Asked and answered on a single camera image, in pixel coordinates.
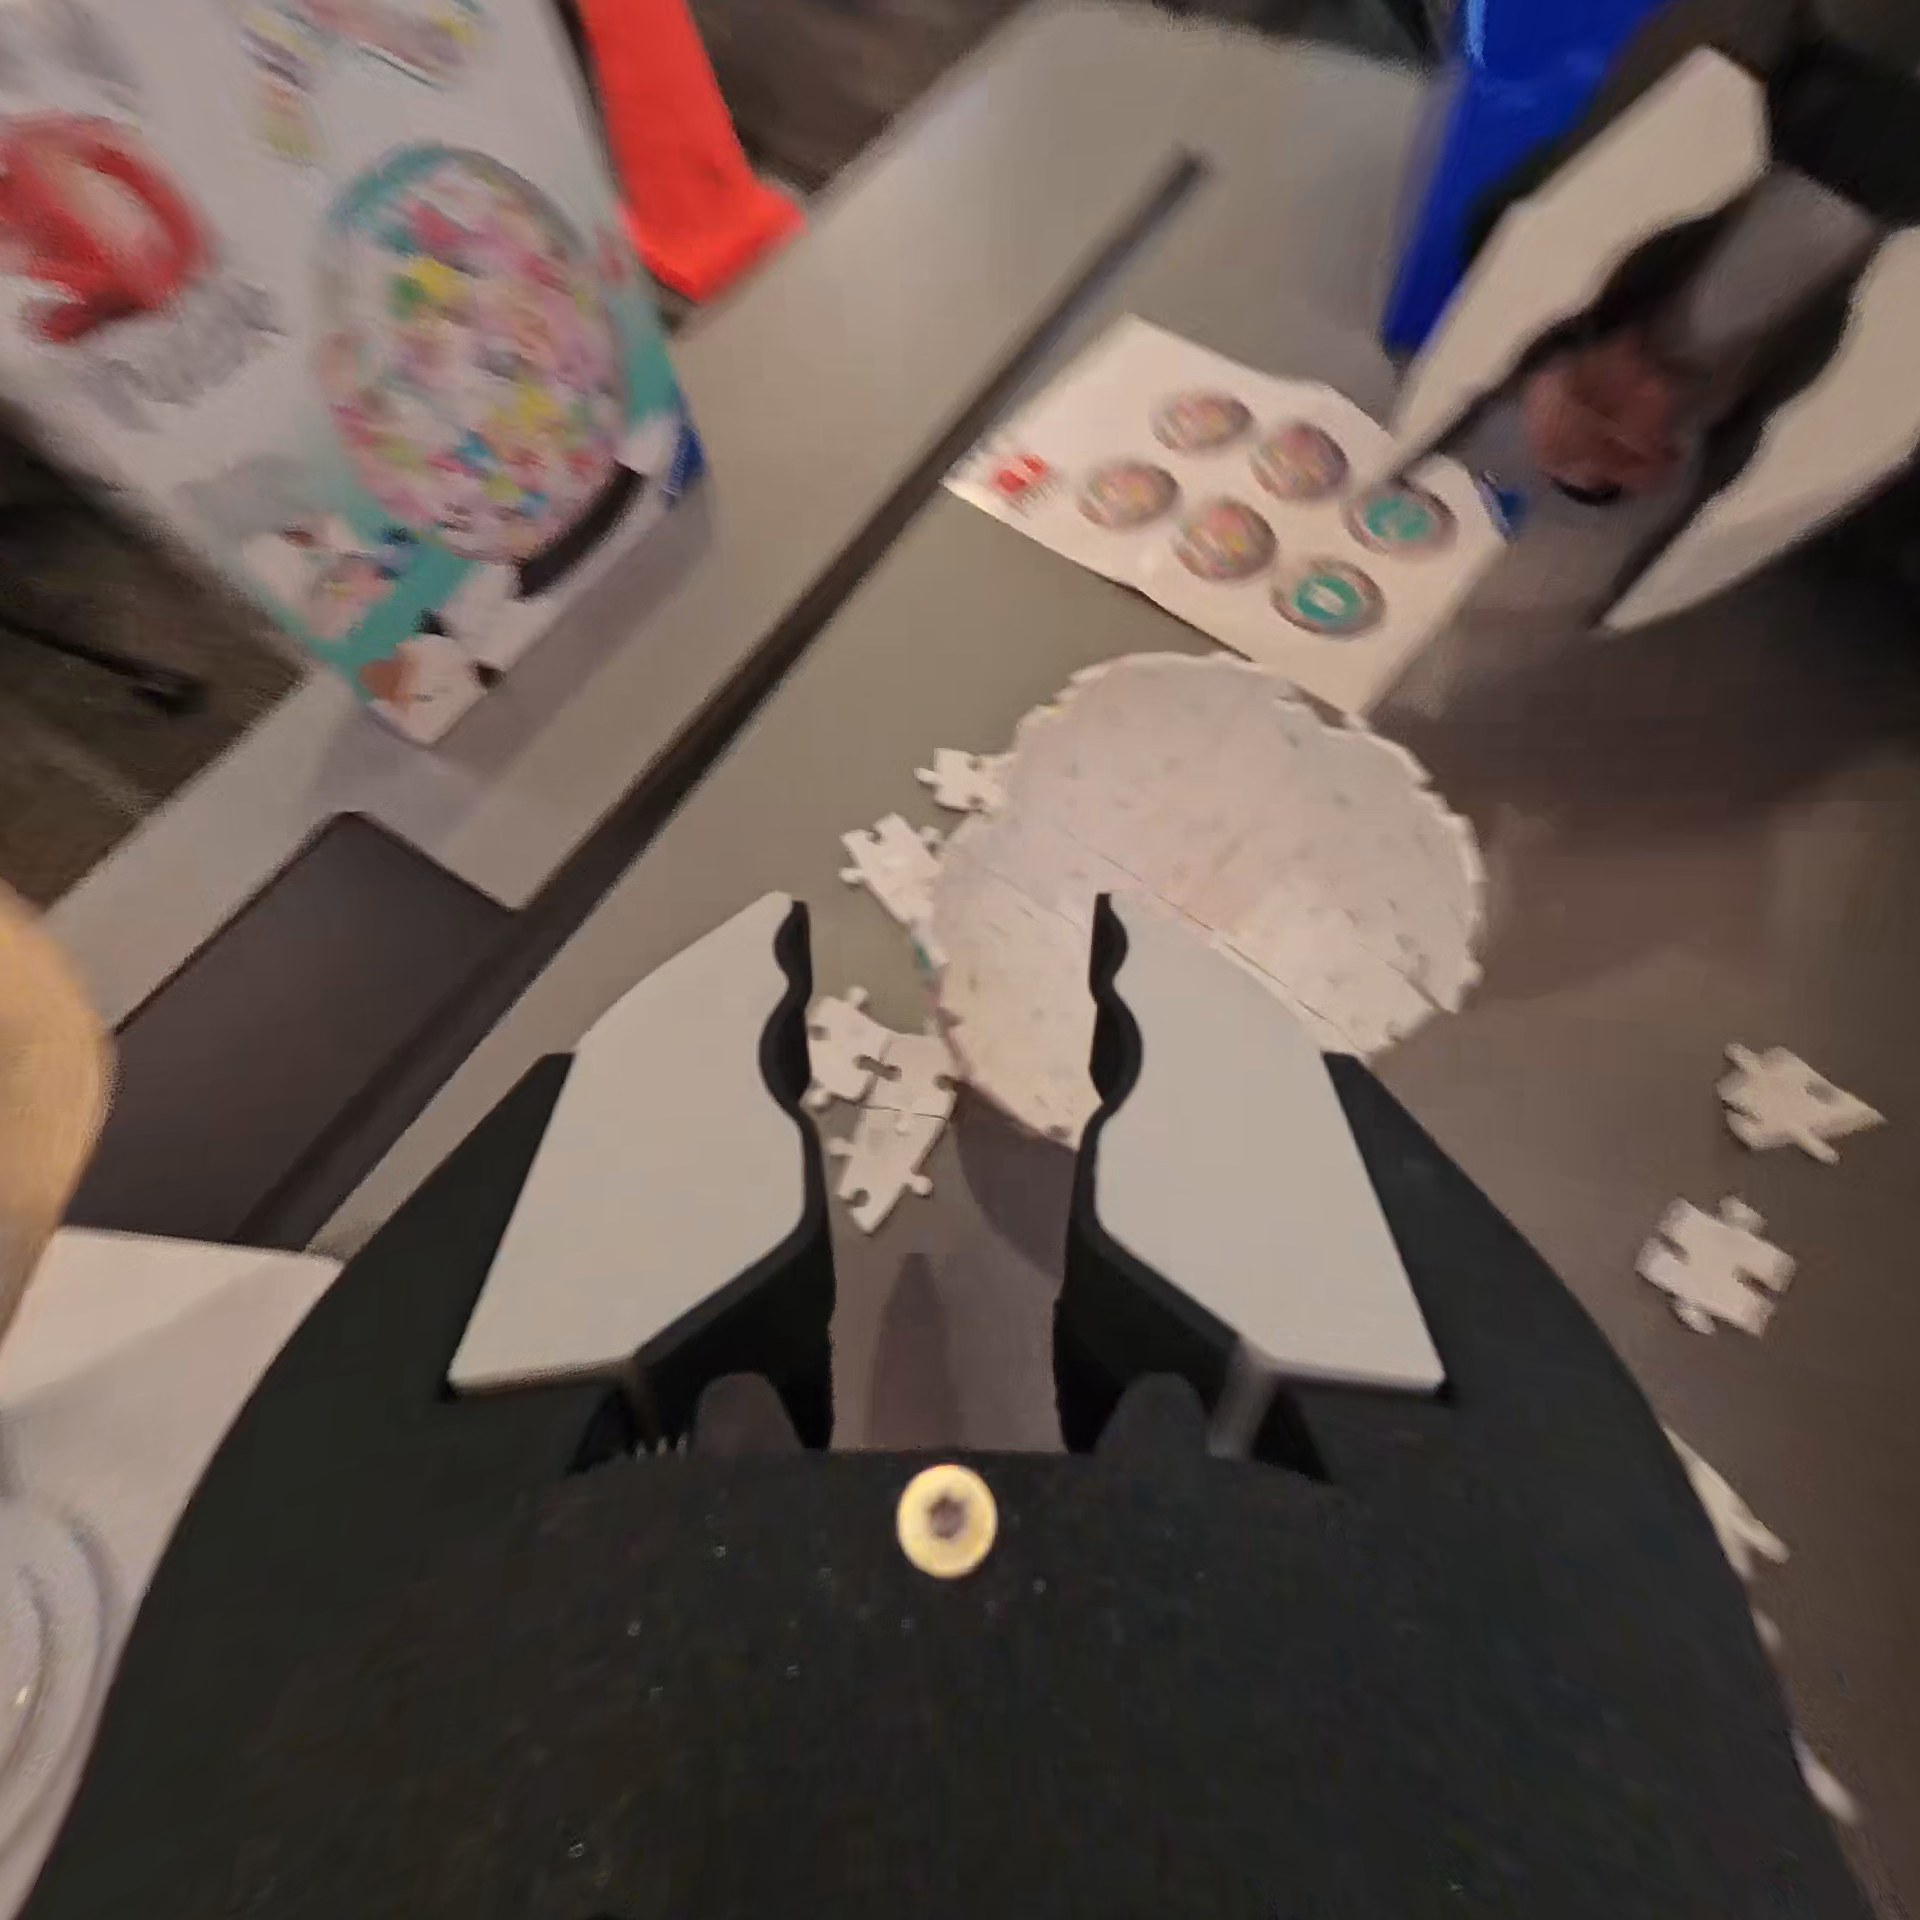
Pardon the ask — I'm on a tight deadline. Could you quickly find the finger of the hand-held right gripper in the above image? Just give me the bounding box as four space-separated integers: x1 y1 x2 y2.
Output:
1599 228 1920 638
1387 46 1777 485

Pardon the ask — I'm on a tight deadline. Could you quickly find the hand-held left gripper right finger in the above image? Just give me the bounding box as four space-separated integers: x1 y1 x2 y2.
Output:
1059 891 1447 1409

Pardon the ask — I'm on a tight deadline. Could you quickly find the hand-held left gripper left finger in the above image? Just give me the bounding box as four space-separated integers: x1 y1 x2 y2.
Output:
452 891 836 1409

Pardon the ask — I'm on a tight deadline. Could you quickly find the partly built white puzzle ball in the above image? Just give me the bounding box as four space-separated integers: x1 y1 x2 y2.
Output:
925 655 1489 1150

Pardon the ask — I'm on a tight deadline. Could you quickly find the colourful puzzle ball box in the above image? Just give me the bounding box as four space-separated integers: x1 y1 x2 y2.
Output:
0 0 708 748

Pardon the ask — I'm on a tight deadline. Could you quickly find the person's right hand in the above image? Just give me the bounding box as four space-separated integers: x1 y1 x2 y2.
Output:
1534 331 1699 500

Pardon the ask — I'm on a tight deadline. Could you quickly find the blue plastic bin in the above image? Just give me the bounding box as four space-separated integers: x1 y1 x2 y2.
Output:
1383 0 1669 367

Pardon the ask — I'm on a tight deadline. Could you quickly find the printed instruction leaflet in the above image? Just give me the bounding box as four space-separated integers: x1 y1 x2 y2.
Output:
944 314 1510 717

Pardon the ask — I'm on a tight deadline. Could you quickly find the wooden document board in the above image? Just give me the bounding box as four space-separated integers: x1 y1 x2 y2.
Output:
0 886 118 1359

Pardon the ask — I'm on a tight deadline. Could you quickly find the orange object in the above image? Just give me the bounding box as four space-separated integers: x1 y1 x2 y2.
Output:
572 0 810 305

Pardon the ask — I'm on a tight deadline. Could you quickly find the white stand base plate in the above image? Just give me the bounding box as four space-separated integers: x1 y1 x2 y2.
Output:
0 1226 351 1898

